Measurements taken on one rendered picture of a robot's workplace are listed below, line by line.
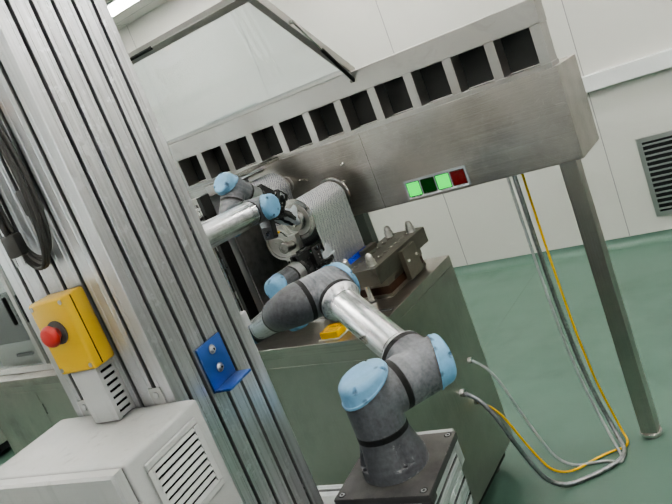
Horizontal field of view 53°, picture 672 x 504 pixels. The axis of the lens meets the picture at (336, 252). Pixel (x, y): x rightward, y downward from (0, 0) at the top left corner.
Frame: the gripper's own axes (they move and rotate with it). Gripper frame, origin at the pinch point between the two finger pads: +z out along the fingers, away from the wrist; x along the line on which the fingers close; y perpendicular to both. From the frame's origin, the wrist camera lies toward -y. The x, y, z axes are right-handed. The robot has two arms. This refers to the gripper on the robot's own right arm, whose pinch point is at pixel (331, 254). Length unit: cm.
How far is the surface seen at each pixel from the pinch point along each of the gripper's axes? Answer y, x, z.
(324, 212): 14.3, -0.3, 4.6
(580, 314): -109, -22, 163
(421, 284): -19.5, -26.0, 7.4
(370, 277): -8.8, -17.0, -7.0
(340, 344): -20.1, -15.2, -32.4
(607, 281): -44, -75, 46
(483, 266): -106, 72, 262
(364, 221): 1.9, 2.1, 29.8
